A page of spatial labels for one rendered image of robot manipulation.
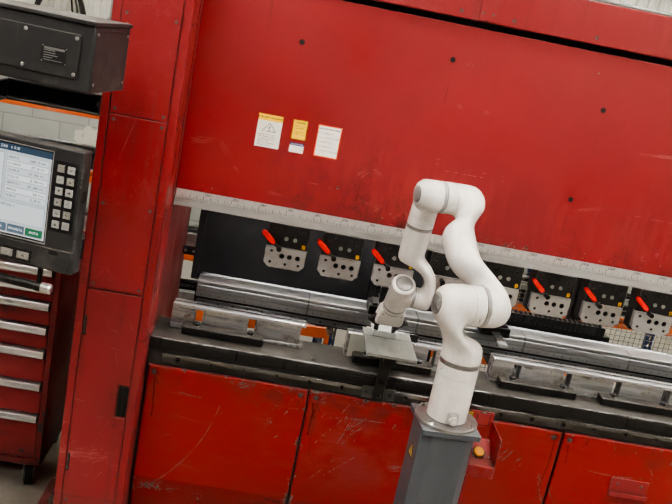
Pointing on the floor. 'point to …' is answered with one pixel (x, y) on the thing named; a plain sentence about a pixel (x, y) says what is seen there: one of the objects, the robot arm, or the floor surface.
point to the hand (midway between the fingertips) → (384, 328)
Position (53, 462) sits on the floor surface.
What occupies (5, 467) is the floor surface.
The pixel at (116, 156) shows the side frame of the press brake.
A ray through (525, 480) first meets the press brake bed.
